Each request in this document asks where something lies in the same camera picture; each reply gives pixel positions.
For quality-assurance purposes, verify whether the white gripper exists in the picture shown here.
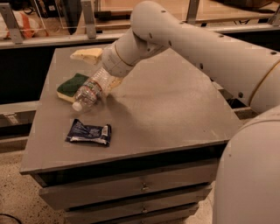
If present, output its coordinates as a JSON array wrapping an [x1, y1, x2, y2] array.
[[70, 43, 133, 97]]

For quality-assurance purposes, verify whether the clear plastic water bottle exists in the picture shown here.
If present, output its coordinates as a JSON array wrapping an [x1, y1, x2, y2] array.
[[72, 66, 114, 112]]

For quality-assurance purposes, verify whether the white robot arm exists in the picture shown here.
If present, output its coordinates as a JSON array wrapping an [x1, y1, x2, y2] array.
[[101, 1, 280, 224]]

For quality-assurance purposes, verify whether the green and yellow sponge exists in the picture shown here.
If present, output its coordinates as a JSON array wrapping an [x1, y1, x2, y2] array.
[[57, 73, 88, 103]]

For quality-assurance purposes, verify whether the dark wooden bar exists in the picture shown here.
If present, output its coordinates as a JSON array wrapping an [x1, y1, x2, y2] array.
[[94, 10, 130, 21]]

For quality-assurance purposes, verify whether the dark blue snack packet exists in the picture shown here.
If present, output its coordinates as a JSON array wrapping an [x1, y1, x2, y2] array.
[[66, 119, 111, 146]]

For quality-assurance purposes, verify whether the orange and white bag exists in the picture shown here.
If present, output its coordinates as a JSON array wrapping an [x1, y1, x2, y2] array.
[[0, 11, 49, 40]]

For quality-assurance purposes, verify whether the grey drawer cabinet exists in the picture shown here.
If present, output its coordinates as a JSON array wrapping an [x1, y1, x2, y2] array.
[[19, 43, 244, 224]]

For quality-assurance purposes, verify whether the top grey drawer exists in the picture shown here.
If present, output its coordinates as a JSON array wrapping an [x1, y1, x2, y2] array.
[[39, 159, 217, 210]]

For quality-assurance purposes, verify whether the grey drawer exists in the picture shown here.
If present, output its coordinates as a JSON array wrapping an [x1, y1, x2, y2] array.
[[39, 159, 217, 210], [97, 203, 199, 224], [66, 184, 212, 224]]

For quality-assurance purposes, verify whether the middle grey drawer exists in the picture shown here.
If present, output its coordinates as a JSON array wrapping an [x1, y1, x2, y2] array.
[[66, 184, 212, 224]]

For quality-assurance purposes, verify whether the bottom grey drawer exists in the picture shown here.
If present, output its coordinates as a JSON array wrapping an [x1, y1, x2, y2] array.
[[97, 203, 199, 224]]

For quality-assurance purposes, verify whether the middle metal bracket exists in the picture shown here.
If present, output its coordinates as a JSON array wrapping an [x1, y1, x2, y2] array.
[[80, 0, 96, 39]]

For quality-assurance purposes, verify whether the metal bracket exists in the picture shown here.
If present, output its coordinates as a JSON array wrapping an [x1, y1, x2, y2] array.
[[0, 3, 24, 44], [80, 0, 96, 39], [186, 0, 200, 25]]

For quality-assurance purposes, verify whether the right metal bracket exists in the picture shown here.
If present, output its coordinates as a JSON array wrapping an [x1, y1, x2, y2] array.
[[186, 0, 200, 25]]

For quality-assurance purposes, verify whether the left metal bracket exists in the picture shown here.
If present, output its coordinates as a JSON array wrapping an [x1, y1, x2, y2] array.
[[0, 3, 24, 44]]

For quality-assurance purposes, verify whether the black cable on floor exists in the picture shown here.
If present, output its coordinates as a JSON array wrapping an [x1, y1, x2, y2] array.
[[0, 213, 24, 224]]

